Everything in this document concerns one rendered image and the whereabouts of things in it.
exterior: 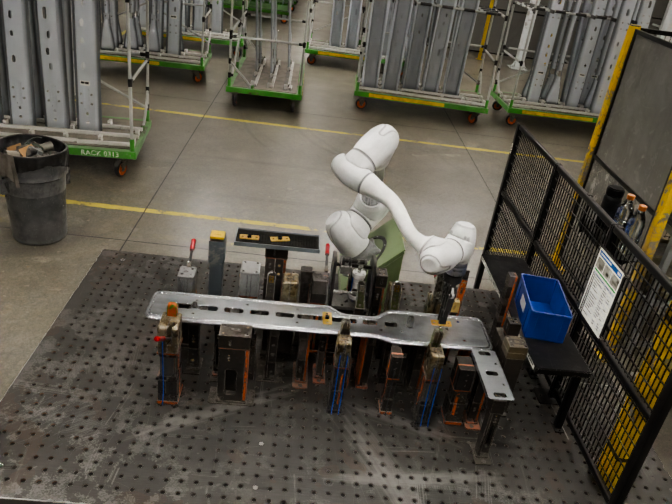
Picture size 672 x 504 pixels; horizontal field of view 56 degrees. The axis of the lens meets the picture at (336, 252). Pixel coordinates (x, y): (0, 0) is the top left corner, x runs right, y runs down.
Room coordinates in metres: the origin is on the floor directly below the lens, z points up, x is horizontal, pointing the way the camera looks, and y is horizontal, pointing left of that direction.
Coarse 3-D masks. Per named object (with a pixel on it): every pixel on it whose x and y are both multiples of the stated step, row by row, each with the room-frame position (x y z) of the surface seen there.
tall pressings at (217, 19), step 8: (144, 0) 10.94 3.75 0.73; (184, 0) 11.08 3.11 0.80; (200, 0) 11.31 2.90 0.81; (216, 0) 11.34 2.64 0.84; (144, 8) 10.93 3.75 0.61; (184, 8) 11.07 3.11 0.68; (200, 8) 11.30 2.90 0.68; (216, 8) 11.34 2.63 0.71; (136, 16) 10.97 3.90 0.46; (144, 16) 10.92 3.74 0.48; (184, 16) 11.05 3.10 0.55; (200, 16) 11.29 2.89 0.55; (216, 16) 11.34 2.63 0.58; (144, 24) 10.91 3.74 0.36; (184, 24) 11.04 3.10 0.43; (192, 24) 11.34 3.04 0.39; (200, 24) 11.28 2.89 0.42; (216, 24) 11.32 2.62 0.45; (216, 32) 11.31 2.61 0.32
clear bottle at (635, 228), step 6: (642, 204) 2.23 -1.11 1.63; (642, 210) 2.20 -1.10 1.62; (636, 216) 2.20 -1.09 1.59; (642, 216) 2.20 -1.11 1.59; (630, 222) 2.21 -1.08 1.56; (636, 222) 2.19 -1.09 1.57; (642, 222) 2.19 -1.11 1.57; (630, 228) 2.20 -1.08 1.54; (636, 228) 2.19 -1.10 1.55; (642, 228) 2.19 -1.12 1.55; (630, 234) 2.19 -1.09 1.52; (636, 234) 2.18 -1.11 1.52; (636, 240) 2.19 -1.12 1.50; (618, 246) 2.22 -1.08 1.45; (624, 252) 2.19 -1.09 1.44; (630, 252) 2.18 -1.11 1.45
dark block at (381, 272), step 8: (376, 272) 2.33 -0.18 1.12; (384, 272) 2.34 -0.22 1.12; (376, 280) 2.31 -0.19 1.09; (384, 280) 2.31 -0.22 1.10; (376, 288) 2.31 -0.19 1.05; (384, 288) 2.32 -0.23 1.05; (376, 296) 2.32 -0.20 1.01; (376, 304) 2.31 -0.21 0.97; (368, 312) 2.37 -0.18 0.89; (376, 312) 2.31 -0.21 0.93
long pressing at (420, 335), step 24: (192, 312) 2.02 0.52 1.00; (216, 312) 2.04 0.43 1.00; (288, 312) 2.11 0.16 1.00; (312, 312) 2.14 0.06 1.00; (336, 312) 2.16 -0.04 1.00; (384, 312) 2.21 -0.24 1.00; (408, 312) 2.23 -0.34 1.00; (360, 336) 2.03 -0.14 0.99; (384, 336) 2.04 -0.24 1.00; (408, 336) 2.07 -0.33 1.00; (456, 336) 2.11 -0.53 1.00; (480, 336) 2.14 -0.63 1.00
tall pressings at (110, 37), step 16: (112, 0) 9.22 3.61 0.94; (160, 0) 9.53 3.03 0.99; (176, 0) 9.32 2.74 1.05; (112, 16) 9.20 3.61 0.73; (160, 16) 9.52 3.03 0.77; (176, 16) 9.31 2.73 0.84; (112, 32) 9.18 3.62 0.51; (160, 32) 9.52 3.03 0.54; (176, 32) 9.30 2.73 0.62; (112, 48) 8.98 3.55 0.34; (160, 48) 9.52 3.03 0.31; (176, 48) 9.29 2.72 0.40
